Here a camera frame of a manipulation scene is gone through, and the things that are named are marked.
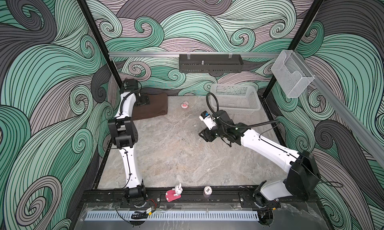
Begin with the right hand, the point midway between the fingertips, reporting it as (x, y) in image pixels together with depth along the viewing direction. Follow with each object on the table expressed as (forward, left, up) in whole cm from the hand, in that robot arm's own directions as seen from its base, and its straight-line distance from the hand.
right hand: (203, 131), depth 81 cm
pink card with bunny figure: (-29, +15, -11) cm, 34 cm away
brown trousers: (+30, +33, -15) cm, 47 cm away
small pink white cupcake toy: (+30, +12, -13) cm, 35 cm away
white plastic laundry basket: (+40, -30, -16) cm, 52 cm away
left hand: (+24, +42, -2) cm, 48 cm away
